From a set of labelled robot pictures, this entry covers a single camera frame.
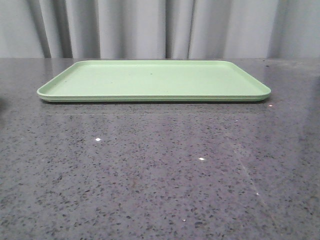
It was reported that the light green plastic tray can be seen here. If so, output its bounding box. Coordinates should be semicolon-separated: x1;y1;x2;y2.
37;60;271;103

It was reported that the grey background curtain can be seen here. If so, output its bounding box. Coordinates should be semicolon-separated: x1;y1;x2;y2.
0;0;320;59

